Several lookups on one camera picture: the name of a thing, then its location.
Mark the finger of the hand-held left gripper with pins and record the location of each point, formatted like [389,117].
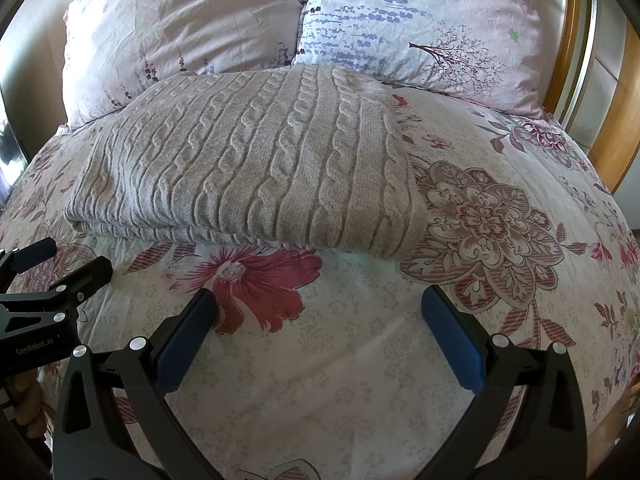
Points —
[87,272]
[35,251]

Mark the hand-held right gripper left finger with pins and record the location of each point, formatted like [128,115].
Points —
[185,346]

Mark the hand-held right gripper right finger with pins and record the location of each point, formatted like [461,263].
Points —
[455,346]

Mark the person's left hand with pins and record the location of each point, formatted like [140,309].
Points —
[27,400]

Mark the floral bedsheet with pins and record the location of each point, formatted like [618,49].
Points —
[350,360]

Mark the pink pillow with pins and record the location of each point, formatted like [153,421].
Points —
[175,25]

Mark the blue flower print pillow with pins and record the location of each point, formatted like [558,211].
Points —
[400,20]

